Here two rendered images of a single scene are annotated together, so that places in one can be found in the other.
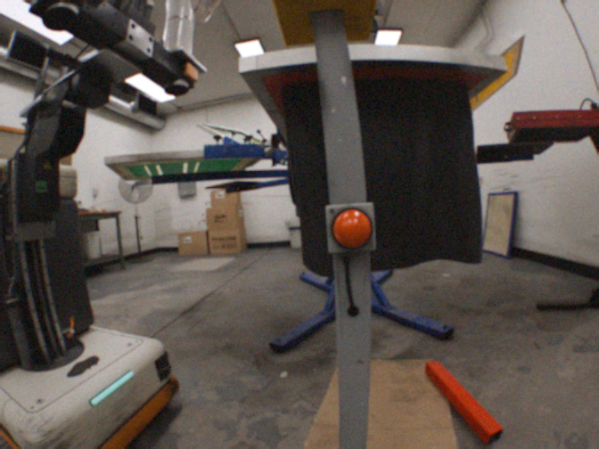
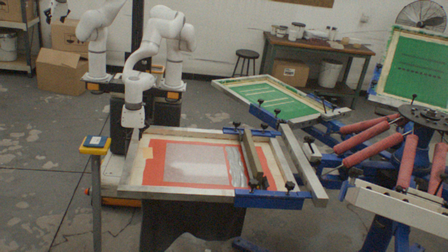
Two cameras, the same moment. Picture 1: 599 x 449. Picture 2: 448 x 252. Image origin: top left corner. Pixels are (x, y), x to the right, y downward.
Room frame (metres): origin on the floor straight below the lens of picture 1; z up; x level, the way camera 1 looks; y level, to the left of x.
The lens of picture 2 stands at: (0.51, -1.70, 1.92)
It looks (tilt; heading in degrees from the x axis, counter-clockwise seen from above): 25 degrees down; 75
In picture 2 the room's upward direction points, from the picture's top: 9 degrees clockwise
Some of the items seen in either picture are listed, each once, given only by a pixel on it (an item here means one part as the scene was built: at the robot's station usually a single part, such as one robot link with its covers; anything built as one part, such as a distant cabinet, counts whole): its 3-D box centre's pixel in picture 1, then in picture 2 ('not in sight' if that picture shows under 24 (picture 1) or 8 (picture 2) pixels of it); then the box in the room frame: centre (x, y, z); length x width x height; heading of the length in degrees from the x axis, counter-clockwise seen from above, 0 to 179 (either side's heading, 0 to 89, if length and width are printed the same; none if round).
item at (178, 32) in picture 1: (173, 45); (173, 71); (0.72, 0.35, 1.21); 0.16 x 0.13 x 0.15; 81
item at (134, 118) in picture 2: not in sight; (133, 115); (0.50, -0.19, 1.18); 0.10 x 0.07 x 0.11; 174
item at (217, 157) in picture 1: (209, 150); (289, 94); (1.55, 0.49, 1.05); 1.08 x 0.61 x 0.23; 114
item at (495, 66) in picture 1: (364, 113); (209, 160); (0.87, -0.23, 0.97); 0.79 x 0.58 x 0.04; 174
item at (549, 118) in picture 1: (554, 127); not in sight; (1.09, -1.49, 1.06); 0.61 x 0.46 x 0.12; 54
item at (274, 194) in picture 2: not in sight; (268, 198); (1.08, -0.53, 0.98); 0.30 x 0.05 x 0.07; 174
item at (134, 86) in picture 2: not in sight; (139, 86); (0.52, -0.16, 1.31); 0.15 x 0.10 x 0.11; 67
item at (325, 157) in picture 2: not in sight; (320, 160); (1.43, -0.29, 1.02); 0.17 x 0.06 x 0.05; 174
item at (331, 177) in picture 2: not in sight; (290, 179); (1.30, -0.28, 0.89); 1.24 x 0.06 x 0.06; 174
